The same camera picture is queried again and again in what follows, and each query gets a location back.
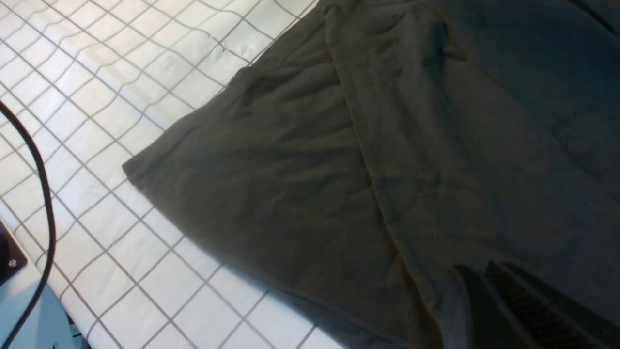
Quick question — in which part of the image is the black cable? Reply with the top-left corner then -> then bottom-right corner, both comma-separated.
0,102 -> 57,349

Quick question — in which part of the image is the white grid table mat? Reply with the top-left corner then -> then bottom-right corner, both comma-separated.
1,0 -> 340,349

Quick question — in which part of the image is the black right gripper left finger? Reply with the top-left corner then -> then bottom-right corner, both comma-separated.
440,265 -> 528,349

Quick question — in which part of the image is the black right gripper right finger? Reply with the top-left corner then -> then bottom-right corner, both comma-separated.
486,261 -> 620,349

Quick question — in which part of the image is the black device on table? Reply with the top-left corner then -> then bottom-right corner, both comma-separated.
0,221 -> 28,286

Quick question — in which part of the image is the gray long-sleeved shirt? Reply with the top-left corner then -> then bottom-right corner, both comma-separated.
123,0 -> 620,349

